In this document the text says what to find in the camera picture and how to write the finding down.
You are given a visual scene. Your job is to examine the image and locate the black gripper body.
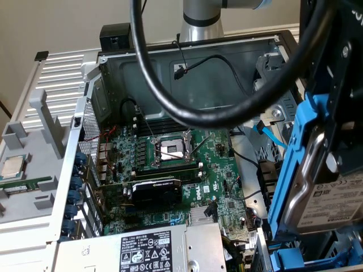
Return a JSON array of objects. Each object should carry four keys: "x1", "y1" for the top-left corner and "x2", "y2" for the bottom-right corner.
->
[{"x1": 299, "y1": 0, "x2": 363, "y2": 97}]

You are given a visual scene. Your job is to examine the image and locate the hard disk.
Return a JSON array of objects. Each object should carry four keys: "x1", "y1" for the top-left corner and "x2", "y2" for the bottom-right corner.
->
[{"x1": 268, "y1": 93, "x2": 363, "y2": 241}]

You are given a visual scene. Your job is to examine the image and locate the black fan shroud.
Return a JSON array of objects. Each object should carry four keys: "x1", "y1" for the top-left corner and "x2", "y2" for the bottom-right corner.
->
[{"x1": 256, "y1": 158, "x2": 281, "y2": 210}]

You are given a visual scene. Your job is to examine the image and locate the green motherboard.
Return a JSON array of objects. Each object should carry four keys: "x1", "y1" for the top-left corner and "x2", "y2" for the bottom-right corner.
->
[{"x1": 96, "y1": 109, "x2": 258, "y2": 256}]

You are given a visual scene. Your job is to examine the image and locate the lower blue drive caddy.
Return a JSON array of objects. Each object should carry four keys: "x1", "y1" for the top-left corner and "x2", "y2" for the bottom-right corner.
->
[{"x1": 255, "y1": 220, "x2": 363, "y2": 272}]

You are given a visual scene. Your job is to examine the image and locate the silver locking lever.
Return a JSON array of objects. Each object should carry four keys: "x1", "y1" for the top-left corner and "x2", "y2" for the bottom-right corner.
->
[{"x1": 189, "y1": 133, "x2": 213, "y2": 159}]

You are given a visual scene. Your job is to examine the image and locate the silver socket cover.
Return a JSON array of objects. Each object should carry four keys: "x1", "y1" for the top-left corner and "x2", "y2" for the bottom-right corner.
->
[{"x1": 183, "y1": 129, "x2": 198, "y2": 155}]

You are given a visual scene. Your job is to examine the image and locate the black RAM slot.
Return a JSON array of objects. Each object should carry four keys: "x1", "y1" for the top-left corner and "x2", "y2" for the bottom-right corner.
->
[
  {"x1": 132, "y1": 115, "x2": 178, "y2": 127},
  {"x1": 134, "y1": 169, "x2": 204, "y2": 184},
  {"x1": 134, "y1": 161, "x2": 204, "y2": 176},
  {"x1": 132, "y1": 118, "x2": 188, "y2": 135}
]

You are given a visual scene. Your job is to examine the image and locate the silver heatsink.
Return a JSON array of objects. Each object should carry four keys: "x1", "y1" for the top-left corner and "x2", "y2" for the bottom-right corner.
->
[{"x1": 189, "y1": 208, "x2": 220, "y2": 226}]

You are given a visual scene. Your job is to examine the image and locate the CPU socket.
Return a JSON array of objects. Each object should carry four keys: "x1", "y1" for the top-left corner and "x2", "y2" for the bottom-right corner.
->
[{"x1": 151, "y1": 132, "x2": 198, "y2": 168}]

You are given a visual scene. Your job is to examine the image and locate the black graphics card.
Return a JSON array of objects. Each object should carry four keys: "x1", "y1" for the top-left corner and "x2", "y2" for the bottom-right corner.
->
[{"x1": 95, "y1": 177, "x2": 184, "y2": 211}]

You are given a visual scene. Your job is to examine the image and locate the open grey PC case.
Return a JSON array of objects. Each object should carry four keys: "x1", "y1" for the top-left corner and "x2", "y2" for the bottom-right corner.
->
[{"x1": 45, "y1": 29, "x2": 363, "y2": 272}]

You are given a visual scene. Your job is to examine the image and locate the black expansion slot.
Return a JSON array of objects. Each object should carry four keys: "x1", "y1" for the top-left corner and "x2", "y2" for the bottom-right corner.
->
[{"x1": 123, "y1": 215, "x2": 144, "y2": 226}]

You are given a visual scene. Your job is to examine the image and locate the black box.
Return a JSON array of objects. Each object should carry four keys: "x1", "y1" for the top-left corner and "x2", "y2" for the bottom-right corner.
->
[{"x1": 99, "y1": 23, "x2": 134, "y2": 52}]

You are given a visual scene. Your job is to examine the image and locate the grey power supply unit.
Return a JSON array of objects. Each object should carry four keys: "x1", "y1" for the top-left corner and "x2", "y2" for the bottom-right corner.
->
[{"x1": 55, "y1": 223, "x2": 227, "y2": 272}]

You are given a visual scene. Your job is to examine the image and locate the grey parts rack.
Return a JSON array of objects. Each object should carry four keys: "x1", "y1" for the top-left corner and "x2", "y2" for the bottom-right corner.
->
[{"x1": 0, "y1": 90, "x2": 70, "y2": 227}]

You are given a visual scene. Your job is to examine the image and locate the green RAM stick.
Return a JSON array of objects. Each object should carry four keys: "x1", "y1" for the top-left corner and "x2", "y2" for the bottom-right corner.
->
[{"x1": 0, "y1": 176, "x2": 54, "y2": 194}]

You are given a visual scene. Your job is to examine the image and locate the silver CPU chip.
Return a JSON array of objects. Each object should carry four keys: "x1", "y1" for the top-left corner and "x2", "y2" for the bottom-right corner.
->
[{"x1": 0, "y1": 155, "x2": 29, "y2": 181}]

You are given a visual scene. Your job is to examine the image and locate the light blue flat data wire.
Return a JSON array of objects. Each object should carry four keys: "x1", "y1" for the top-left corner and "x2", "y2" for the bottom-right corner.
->
[{"x1": 255, "y1": 120, "x2": 289, "y2": 148}]

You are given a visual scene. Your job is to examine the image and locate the black motherboard wire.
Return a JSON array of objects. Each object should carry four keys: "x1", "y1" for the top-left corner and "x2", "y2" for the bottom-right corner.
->
[{"x1": 228, "y1": 129, "x2": 260, "y2": 168}]

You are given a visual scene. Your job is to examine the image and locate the thin black fan wire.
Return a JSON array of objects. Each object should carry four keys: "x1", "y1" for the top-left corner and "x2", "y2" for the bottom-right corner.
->
[{"x1": 228, "y1": 176, "x2": 263, "y2": 201}]

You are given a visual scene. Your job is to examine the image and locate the thick black camera cable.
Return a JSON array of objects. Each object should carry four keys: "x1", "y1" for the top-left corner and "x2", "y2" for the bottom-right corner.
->
[{"x1": 129, "y1": 0, "x2": 340, "y2": 130}]

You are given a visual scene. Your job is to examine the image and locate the black wire with square plug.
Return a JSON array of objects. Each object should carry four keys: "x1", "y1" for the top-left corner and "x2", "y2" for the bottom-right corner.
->
[{"x1": 205, "y1": 201, "x2": 219, "y2": 223}]

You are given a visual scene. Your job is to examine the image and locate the braided power cable bundle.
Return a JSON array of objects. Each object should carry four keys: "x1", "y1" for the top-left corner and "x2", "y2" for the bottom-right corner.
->
[{"x1": 221, "y1": 234, "x2": 253, "y2": 272}]

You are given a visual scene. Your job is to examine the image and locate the thin black red wire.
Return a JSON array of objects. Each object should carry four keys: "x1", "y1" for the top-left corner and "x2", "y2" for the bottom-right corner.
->
[{"x1": 172, "y1": 39, "x2": 190, "y2": 75}]

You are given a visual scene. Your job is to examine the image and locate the black looped wire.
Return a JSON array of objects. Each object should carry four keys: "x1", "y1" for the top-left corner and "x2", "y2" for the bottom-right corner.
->
[{"x1": 120, "y1": 97, "x2": 142, "y2": 114}]

